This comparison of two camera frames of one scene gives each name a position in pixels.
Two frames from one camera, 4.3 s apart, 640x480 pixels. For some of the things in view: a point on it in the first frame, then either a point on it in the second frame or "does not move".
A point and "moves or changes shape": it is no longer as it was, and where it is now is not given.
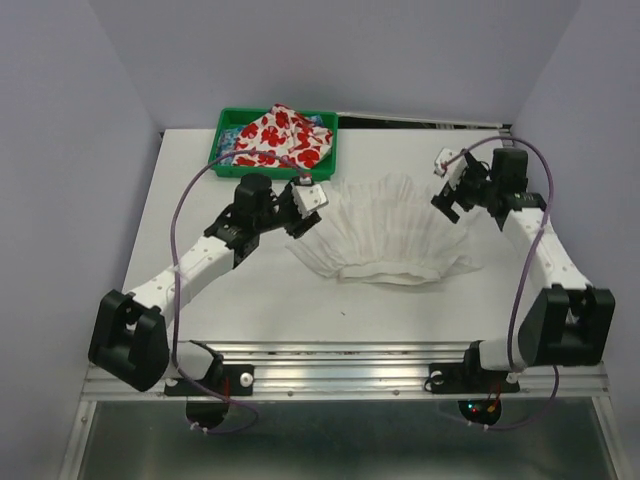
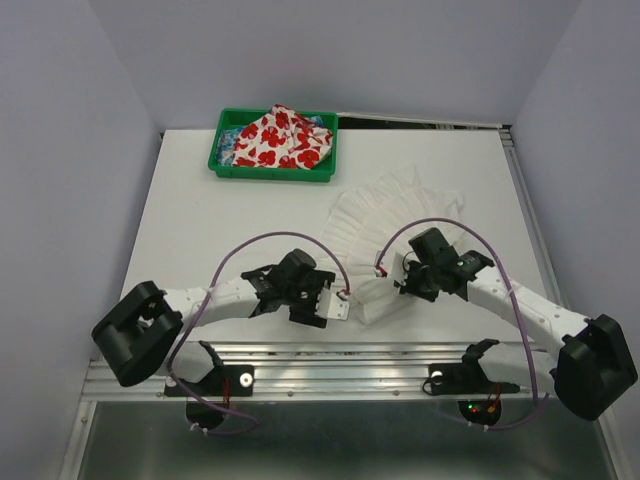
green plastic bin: x=323 y=169 does not move
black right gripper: x=444 y=201 → x=410 y=290
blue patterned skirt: x=226 y=144 does not move
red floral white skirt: x=281 y=131 does not move
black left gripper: x=299 y=225 → x=316 y=279
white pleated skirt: x=386 y=228 moves or changes shape
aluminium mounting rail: x=364 y=371 does not move
